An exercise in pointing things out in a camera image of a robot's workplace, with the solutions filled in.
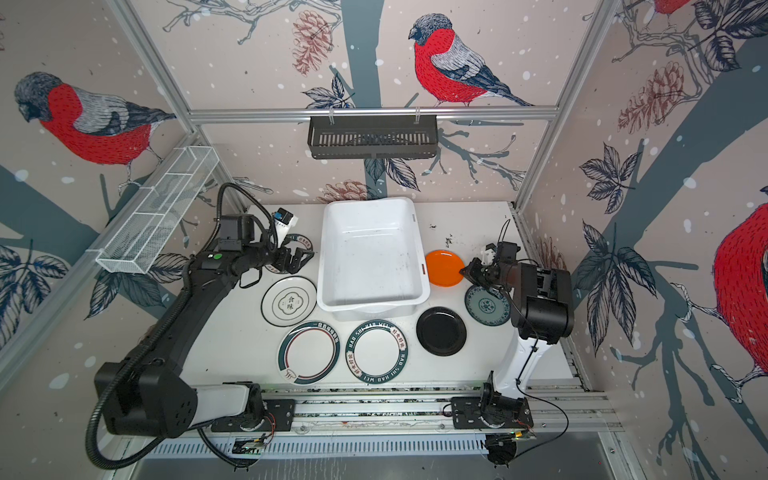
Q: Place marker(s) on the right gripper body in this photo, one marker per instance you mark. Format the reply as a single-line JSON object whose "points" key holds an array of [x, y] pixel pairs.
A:
{"points": [[488, 273]]}

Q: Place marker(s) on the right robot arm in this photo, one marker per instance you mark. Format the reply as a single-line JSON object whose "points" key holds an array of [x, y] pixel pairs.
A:
{"points": [[509, 291]]}

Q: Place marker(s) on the white plate black line pattern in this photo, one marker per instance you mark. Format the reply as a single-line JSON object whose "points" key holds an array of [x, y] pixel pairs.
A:
{"points": [[289, 301]]}

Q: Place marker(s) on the orange plate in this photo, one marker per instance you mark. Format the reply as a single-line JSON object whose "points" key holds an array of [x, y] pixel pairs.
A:
{"points": [[444, 268]]}

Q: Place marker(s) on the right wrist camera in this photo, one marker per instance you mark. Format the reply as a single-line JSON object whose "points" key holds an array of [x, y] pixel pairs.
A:
{"points": [[488, 257]]}

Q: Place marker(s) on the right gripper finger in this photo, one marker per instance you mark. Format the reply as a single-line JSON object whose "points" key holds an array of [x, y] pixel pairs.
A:
{"points": [[475, 265], [472, 275]]}

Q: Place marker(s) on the white plastic bin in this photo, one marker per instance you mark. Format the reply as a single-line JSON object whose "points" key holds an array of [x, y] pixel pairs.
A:
{"points": [[371, 261]]}

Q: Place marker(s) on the white plate dark lettered rim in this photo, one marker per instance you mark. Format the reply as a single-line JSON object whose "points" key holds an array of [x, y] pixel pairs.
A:
{"points": [[294, 240]]}

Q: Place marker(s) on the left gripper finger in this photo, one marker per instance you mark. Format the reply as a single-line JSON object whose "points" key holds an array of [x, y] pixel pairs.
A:
{"points": [[299, 253], [292, 264]]}

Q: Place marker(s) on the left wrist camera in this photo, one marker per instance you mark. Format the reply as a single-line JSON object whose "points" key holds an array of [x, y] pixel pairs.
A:
{"points": [[284, 221]]}

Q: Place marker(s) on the white plate green lettered rim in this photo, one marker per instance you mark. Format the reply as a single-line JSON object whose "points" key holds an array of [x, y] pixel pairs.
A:
{"points": [[376, 352]]}

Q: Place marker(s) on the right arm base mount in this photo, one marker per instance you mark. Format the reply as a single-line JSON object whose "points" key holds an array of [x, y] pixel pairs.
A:
{"points": [[496, 412]]}

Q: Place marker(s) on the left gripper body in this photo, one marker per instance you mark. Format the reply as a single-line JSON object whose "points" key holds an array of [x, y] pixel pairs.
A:
{"points": [[265, 254]]}

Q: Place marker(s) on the white wire mesh basket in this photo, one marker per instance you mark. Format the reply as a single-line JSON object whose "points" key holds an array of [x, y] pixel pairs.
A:
{"points": [[142, 237]]}

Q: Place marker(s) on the blue floral green plate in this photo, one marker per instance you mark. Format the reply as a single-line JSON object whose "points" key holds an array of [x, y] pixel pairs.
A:
{"points": [[487, 307]]}

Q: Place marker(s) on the white plate green red rim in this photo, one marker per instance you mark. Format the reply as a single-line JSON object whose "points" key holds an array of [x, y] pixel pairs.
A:
{"points": [[308, 353]]}

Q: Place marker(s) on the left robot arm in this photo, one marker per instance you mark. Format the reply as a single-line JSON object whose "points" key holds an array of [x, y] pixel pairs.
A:
{"points": [[145, 395]]}

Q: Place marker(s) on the black wall basket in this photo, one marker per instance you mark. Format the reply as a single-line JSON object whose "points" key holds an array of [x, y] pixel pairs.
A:
{"points": [[373, 137]]}

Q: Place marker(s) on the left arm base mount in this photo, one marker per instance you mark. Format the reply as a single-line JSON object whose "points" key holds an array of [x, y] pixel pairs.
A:
{"points": [[271, 417]]}

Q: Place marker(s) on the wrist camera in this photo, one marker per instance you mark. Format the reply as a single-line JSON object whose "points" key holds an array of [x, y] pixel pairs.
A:
{"points": [[284, 221], [488, 257]]}

